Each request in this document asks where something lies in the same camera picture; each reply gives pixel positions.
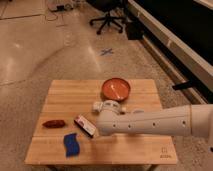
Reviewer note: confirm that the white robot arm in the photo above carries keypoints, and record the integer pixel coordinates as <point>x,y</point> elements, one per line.
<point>187,120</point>

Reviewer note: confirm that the brown sausage-shaped object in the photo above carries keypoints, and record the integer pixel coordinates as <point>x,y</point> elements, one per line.
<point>54,124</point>

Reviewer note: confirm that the orange bowl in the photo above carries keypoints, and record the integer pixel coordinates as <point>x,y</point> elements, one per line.
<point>116,89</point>

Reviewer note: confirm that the black bag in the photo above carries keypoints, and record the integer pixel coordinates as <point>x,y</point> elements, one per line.
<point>134,30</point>

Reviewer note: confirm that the black office chair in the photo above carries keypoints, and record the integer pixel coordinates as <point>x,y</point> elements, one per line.
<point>107,6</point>

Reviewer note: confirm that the blue cloth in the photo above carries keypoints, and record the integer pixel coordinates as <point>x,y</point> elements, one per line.
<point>71,145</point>

